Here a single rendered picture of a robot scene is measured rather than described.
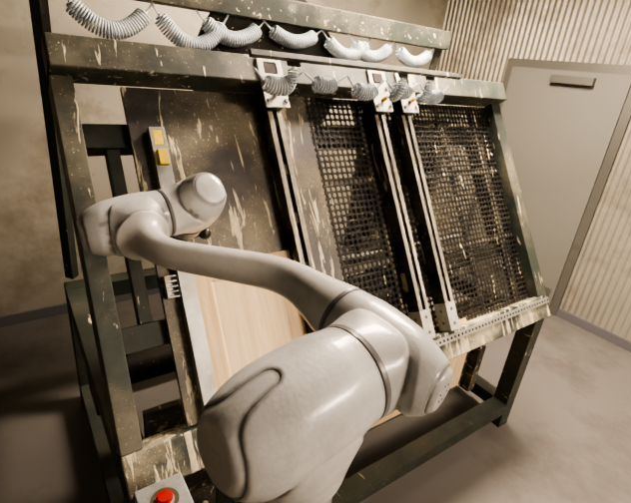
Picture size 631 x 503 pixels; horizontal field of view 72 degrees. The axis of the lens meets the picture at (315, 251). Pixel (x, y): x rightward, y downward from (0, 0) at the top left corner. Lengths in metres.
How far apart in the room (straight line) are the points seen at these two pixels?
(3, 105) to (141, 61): 1.90
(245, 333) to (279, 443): 1.07
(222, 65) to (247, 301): 0.82
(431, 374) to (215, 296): 1.02
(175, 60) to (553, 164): 3.54
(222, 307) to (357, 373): 1.02
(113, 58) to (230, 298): 0.82
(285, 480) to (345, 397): 0.10
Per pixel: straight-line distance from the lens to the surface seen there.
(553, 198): 4.45
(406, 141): 2.07
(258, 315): 1.53
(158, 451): 1.43
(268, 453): 0.45
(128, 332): 1.46
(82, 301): 2.36
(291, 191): 1.62
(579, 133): 4.36
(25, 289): 3.74
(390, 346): 0.54
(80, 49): 1.53
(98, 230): 0.88
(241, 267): 0.74
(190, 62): 1.61
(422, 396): 0.56
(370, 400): 0.51
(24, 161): 3.43
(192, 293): 1.42
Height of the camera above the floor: 1.94
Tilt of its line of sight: 23 degrees down
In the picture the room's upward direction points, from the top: 6 degrees clockwise
